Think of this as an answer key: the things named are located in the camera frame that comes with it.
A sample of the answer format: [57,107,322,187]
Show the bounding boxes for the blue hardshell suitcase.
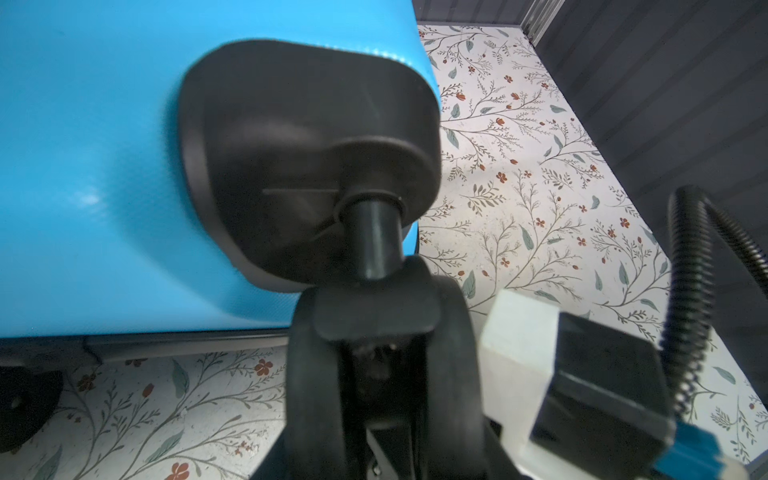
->
[1,1,486,479]

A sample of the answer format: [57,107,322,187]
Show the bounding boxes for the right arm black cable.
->
[658,184,768,415]

